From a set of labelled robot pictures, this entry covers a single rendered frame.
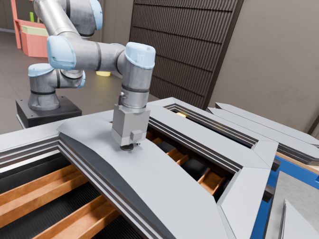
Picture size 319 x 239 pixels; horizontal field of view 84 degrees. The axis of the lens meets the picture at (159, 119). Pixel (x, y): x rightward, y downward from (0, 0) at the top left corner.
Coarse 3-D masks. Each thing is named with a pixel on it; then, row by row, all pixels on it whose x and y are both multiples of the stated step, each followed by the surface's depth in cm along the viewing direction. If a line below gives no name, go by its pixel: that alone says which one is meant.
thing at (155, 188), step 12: (168, 168) 53; (180, 168) 55; (144, 180) 47; (156, 180) 48; (168, 180) 50; (180, 180) 51; (144, 192) 44; (156, 192) 45; (168, 192) 46; (156, 204) 42
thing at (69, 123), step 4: (72, 120) 75; (76, 120) 75; (80, 120) 75; (84, 120) 75; (88, 120) 76; (64, 124) 70; (68, 124) 70; (72, 124) 70; (76, 124) 71; (60, 128) 66
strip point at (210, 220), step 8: (208, 208) 47; (216, 208) 48; (200, 216) 44; (208, 216) 45; (216, 216) 46; (200, 224) 42; (208, 224) 43; (216, 224) 44; (192, 232) 40; (200, 232) 41; (208, 232) 41; (216, 232) 42; (224, 232) 43
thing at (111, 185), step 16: (192, 112) 117; (160, 128) 92; (224, 128) 105; (32, 144) 58; (48, 144) 62; (64, 144) 63; (80, 144) 62; (192, 144) 82; (0, 160) 52; (16, 160) 55; (80, 160) 58; (96, 160) 57; (224, 160) 74; (96, 176) 53; (112, 176) 52; (112, 192) 49; (128, 192) 48; (224, 192) 60; (128, 208) 46; (144, 208) 45; (144, 224) 43; (160, 224) 42; (224, 224) 45
